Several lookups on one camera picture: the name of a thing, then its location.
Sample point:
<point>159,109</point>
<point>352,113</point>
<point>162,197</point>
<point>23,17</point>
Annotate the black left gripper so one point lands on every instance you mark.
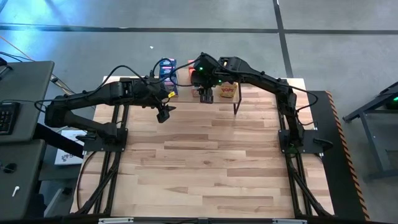
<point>149,93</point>

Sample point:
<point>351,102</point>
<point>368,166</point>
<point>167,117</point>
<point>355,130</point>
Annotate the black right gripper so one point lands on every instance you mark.
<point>205,73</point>

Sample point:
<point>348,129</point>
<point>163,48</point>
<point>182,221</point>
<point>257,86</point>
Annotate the yellow Corn Pops cereal box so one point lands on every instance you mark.
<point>228,91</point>

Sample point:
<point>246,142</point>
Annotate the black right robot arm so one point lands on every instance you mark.
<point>267,82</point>

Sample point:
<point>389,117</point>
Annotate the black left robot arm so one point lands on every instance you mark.
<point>93,96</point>

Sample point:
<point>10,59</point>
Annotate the black metal bar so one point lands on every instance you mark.
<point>62,143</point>

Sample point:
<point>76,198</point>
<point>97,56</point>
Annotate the white printed box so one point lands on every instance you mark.
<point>66,158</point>

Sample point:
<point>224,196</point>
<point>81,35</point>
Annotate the grey metal leg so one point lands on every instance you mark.
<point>57,200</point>

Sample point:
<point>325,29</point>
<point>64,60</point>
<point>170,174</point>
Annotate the grey desk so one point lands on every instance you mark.
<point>28,87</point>
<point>28,161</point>

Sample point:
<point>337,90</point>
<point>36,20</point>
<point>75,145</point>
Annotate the black mat with hazard stripe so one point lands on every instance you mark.
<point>332,174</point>

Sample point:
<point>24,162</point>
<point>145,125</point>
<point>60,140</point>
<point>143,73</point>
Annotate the black keyboard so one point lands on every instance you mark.
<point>7,119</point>

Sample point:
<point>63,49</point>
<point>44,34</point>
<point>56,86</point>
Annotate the black computer mouse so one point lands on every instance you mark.
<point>9,168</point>

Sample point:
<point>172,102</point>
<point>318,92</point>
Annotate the white earbud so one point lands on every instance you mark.
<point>17,188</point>

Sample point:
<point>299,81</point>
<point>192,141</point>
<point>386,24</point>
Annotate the dark grey metal cart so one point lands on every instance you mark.
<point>385,140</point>

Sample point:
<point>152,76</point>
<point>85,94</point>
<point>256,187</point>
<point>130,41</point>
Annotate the wooden shelf with black frame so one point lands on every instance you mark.
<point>185,91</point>

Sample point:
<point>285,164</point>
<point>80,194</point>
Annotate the silver metal bracket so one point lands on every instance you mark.
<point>115,220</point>
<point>289,221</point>

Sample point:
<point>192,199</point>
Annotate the black aluminium table frame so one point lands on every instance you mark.
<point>292,186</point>

